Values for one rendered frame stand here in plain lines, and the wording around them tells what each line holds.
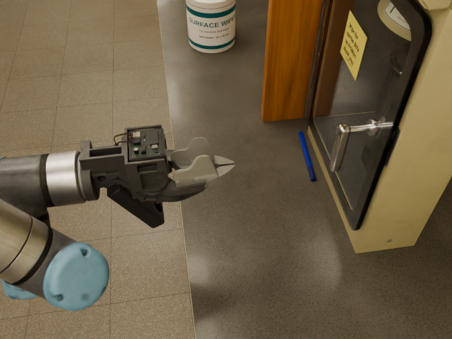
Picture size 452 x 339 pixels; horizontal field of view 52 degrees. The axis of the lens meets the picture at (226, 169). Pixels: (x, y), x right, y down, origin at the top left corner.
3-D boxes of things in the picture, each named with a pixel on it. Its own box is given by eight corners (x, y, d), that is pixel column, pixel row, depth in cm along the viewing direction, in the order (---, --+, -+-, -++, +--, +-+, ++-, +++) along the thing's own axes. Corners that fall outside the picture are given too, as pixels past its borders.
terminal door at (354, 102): (309, 118, 100) (344, -81, 70) (357, 235, 79) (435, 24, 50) (305, 118, 99) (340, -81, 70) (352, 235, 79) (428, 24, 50)
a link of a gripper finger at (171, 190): (206, 191, 64) (142, 198, 63) (206, 198, 65) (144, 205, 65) (201, 166, 67) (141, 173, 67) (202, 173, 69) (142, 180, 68)
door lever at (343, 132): (363, 171, 72) (358, 160, 74) (378, 126, 65) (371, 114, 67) (329, 175, 71) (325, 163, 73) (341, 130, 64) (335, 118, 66)
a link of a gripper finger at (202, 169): (239, 158, 63) (170, 166, 62) (237, 186, 67) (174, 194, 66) (235, 142, 65) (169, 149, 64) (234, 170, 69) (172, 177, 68)
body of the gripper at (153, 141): (170, 161, 60) (75, 171, 59) (175, 202, 66) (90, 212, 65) (166, 122, 65) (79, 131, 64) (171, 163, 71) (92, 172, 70)
